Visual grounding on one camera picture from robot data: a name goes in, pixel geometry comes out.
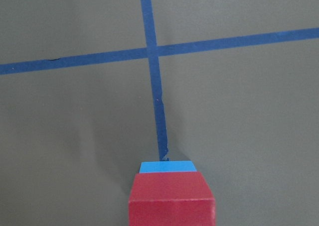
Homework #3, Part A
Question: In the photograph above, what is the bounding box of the blue foam block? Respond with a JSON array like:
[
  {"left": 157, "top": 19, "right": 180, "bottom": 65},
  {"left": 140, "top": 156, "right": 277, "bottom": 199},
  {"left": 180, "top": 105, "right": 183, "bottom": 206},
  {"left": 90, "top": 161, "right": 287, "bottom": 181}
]
[{"left": 139, "top": 161, "right": 197, "bottom": 173}]

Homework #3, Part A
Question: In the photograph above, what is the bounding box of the red foam block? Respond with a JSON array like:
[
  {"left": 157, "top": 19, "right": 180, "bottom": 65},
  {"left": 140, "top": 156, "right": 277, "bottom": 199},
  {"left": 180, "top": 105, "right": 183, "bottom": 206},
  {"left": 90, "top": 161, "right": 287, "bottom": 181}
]
[{"left": 128, "top": 171, "right": 216, "bottom": 226}]

